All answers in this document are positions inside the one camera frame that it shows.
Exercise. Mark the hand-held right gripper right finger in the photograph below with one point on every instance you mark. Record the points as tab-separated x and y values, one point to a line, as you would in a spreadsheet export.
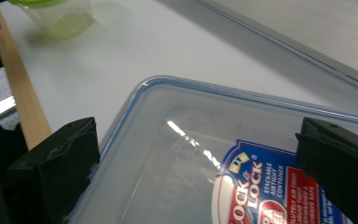
345	168

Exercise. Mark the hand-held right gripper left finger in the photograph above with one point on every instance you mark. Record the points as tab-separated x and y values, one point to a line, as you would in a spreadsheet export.
59	174

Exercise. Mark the clear plastic food container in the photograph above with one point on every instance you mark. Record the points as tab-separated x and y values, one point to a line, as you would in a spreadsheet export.
167	140

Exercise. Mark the wooden table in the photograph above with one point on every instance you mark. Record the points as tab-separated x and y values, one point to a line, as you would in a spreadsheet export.
21	93

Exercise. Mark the light grey table mat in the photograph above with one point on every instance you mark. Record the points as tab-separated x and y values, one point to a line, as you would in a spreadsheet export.
121	62

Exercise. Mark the clear container green lid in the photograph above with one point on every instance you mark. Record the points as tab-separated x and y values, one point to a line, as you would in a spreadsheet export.
62	21

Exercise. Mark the silver aluminium floor rail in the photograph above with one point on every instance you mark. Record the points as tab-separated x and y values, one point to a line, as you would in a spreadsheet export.
1	106

